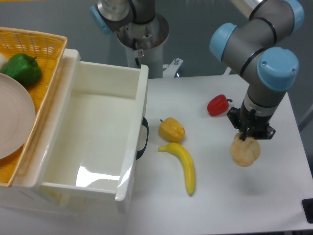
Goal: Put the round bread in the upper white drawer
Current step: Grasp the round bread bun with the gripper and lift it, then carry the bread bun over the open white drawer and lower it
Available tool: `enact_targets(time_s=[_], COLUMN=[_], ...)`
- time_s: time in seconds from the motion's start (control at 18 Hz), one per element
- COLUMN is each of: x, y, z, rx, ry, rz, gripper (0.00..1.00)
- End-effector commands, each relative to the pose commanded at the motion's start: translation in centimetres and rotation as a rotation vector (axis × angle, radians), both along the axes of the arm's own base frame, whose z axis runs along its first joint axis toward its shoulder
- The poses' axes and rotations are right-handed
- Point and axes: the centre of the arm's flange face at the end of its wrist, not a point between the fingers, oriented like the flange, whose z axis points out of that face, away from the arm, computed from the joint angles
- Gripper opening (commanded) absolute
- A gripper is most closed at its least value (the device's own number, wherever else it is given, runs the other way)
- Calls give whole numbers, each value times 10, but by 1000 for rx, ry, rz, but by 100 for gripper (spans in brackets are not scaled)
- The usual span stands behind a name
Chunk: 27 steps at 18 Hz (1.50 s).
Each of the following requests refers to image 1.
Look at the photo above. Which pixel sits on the black object at table edge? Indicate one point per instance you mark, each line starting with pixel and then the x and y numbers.
pixel 307 205

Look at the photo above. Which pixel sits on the red bell pepper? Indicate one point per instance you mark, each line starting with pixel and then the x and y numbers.
pixel 218 105

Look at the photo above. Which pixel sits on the black drawer handle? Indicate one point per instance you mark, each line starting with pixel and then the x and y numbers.
pixel 143 138

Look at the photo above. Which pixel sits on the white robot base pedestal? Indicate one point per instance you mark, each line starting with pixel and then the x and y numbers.
pixel 144 43

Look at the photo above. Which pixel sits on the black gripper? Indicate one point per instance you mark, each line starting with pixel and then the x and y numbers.
pixel 250 125

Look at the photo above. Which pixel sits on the white round object in basket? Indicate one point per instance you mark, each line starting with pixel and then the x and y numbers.
pixel 3 61

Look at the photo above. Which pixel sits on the yellow bell pepper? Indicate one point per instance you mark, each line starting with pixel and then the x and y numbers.
pixel 171 130

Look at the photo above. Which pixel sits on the yellow banana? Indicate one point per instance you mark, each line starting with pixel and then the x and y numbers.
pixel 186 160

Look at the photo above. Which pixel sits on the beige round plate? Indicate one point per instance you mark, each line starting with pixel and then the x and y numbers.
pixel 17 115

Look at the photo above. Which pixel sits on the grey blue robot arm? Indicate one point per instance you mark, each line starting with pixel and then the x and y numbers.
pixel 250 51

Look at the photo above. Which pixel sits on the yellow woven basket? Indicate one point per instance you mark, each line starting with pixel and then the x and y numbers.
pixel 49 49

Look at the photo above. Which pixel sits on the green bell pepper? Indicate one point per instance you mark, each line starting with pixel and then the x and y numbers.
pixel 23 68

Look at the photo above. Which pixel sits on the open white upper drawer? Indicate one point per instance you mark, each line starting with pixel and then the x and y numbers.
pixel 95 144

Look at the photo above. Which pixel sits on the white metal mounting bracket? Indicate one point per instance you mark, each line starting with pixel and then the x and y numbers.
pixel 172 70

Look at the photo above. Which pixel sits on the white drawer cabinet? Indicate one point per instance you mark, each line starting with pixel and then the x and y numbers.
pixel 26 192

